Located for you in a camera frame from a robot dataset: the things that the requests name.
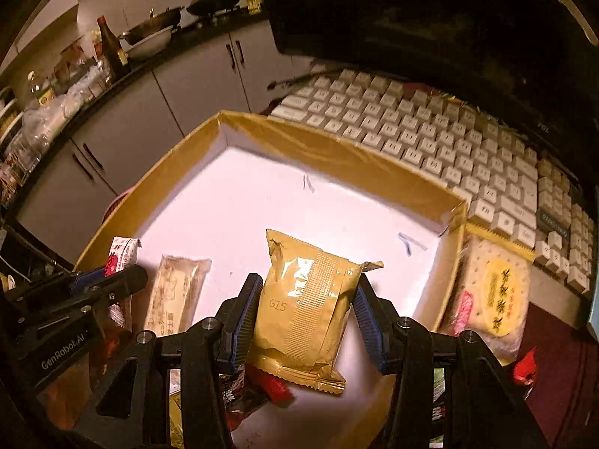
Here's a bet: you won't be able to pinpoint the orange snack packet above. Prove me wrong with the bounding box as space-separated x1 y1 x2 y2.
37 332 120 431

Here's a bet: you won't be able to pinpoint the glass jar with lid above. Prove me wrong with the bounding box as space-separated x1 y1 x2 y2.
25 70 58 106

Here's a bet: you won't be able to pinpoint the yellow snack packet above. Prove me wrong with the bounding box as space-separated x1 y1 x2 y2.
167 369 186 449

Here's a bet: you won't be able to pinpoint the pink stool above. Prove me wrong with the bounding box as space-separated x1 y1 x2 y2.
103 187 137 226

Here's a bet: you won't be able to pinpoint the beige clear snack packet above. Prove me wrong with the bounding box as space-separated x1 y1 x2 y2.
143 253 212 335

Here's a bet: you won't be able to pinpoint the round cracker packet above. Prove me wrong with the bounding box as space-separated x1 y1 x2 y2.
440 234 533 366

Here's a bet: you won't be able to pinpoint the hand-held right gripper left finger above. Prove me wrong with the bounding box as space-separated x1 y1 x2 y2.
70 272 264 449

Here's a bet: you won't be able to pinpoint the green and white snack packet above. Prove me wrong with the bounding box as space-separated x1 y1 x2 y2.
431 369 448 445

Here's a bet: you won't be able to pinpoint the dark patterned snack packet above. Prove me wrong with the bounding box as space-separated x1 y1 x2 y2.
220 364 270 431

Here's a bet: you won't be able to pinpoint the red candy wrapper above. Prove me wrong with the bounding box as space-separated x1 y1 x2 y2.
512 348 539 387

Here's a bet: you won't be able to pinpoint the black computer monitor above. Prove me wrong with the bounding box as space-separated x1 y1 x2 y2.
255 0 599 120

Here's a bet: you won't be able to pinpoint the white computer keyboard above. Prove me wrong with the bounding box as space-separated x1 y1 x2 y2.
267 69 597 296

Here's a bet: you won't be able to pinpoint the dark red cloth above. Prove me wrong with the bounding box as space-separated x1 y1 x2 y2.
515 299 599 449

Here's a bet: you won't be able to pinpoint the clear plastic bags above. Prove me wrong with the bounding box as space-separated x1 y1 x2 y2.
16 56 114 155

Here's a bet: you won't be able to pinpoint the red and white snack packet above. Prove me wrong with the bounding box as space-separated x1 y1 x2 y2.
104 236 142 333

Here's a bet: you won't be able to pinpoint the white bowl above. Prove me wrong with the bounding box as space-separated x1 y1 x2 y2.
124 25 175 61

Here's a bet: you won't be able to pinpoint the small red snack packet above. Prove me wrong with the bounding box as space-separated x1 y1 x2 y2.
253 367 295 404

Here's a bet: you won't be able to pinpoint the dark sauce bottle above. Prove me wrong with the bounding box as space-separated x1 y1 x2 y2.
97 16 131 78

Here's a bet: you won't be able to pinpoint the light blue object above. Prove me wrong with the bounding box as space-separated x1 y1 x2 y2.
585 285 599 338

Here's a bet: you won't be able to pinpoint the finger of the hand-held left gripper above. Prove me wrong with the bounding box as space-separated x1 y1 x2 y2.
70 265 149 315
8 268 112 302

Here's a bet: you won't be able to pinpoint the gold foil snack packet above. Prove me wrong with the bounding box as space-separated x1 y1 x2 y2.
246 228 385 393

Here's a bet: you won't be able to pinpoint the metal frying pan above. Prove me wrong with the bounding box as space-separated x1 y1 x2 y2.
119 7 183 45

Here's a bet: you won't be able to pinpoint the cardboard box with white inside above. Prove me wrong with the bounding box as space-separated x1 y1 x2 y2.
75 110 469 449

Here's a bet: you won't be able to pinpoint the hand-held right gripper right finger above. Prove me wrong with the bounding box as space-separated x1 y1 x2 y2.
352 275 550 449

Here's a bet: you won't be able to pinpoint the grey kitchen cabinet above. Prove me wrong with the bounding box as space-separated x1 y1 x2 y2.
14 19 319 253

